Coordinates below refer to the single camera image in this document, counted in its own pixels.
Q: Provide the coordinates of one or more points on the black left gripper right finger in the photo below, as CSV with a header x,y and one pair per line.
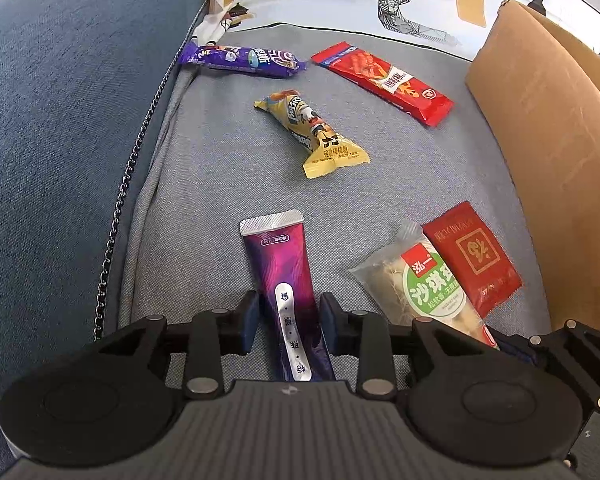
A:
x,y
372,340

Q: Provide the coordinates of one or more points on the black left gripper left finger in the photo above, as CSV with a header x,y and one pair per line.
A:
x,y
204,340

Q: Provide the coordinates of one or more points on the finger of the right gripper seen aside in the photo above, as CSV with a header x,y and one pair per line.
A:
x,y
571,354

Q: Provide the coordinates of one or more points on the clear pack of beige cakes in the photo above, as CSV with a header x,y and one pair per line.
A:
x,y
409,279

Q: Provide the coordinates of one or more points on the purple tube snack pack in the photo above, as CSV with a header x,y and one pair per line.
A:
x,y
276,248

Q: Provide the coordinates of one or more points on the red square snack packet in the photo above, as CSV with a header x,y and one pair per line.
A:
x,y
475,257

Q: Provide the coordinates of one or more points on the yellow snack wrapper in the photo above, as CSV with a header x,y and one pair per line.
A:
x,y
328,149

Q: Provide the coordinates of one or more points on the grey sofa seat cushion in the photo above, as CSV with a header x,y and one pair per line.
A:
x,y
211,159

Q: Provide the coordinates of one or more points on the long red snack pack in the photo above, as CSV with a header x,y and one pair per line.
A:
x,y
390,83

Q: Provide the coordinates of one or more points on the brown cardboard box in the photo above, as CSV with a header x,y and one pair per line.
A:
x,y
538,87

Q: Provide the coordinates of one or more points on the purple candy bar wrapper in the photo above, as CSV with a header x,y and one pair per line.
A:
x,y
263,62

